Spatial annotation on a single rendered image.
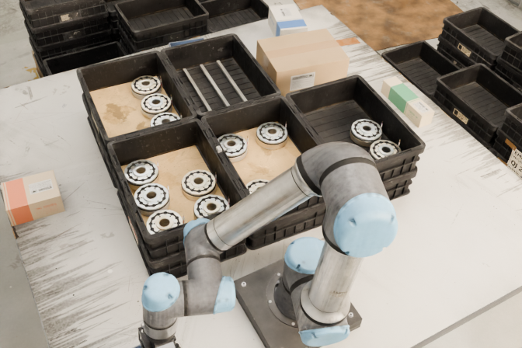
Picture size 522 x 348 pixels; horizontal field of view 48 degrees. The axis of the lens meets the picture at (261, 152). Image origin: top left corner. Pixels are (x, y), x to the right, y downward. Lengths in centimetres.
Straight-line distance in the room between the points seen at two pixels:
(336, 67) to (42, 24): 160
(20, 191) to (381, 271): 113
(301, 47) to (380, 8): 210
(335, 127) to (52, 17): 174
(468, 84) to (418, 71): 33
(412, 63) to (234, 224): 228
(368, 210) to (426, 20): 335
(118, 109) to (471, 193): 124
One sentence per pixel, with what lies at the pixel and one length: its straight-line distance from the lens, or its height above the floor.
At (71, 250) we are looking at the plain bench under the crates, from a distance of 187.
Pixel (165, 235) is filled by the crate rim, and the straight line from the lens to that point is 157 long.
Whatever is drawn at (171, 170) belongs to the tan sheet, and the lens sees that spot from 185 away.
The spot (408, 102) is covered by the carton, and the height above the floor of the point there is 76.
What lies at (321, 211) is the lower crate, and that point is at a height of 77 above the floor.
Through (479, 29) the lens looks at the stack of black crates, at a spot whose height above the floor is 38.
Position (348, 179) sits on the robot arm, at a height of 138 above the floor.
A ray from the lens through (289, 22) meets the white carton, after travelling 261.
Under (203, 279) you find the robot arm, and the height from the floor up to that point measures 110.
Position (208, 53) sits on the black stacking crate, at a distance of 225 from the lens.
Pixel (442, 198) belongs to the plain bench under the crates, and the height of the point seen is 70.
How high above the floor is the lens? 216
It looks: 44 degrees down
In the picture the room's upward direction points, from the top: 3 degrees clockwise
